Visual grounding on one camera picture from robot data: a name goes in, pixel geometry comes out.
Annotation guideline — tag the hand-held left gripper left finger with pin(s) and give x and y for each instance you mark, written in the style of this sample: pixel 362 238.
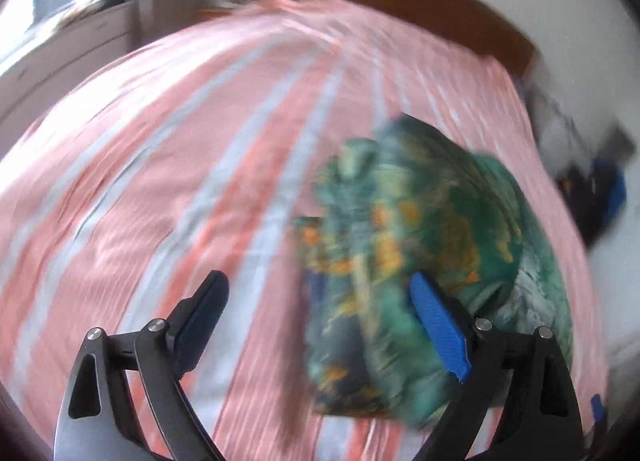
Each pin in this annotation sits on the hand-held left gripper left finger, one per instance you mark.
pixel 200 326

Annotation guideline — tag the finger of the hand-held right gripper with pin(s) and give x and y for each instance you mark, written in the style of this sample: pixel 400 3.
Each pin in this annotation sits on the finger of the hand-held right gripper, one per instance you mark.
pixel 596 406

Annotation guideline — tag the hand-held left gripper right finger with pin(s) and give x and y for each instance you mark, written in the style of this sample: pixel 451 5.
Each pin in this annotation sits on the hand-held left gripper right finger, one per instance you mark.
pixel 440 326

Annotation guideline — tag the green landscape print jacket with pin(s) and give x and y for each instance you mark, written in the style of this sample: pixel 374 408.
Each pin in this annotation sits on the green landscape print jacket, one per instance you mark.
pixel 425 221

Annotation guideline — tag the pink striped bed sheet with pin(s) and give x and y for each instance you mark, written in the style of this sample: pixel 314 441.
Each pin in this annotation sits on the pink striped bed sheet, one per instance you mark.
pixel 150 166

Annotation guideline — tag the black jacket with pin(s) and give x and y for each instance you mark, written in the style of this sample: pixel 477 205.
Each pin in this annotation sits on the black jacket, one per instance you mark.
pixel 582 206

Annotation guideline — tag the blue garment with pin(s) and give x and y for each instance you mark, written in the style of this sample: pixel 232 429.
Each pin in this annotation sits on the blue garment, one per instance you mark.
pixel 616 196

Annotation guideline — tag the white window seat cabinet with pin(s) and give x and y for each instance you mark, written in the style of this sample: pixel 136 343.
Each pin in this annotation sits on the white window seat cabinet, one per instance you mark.
pixel 60 56

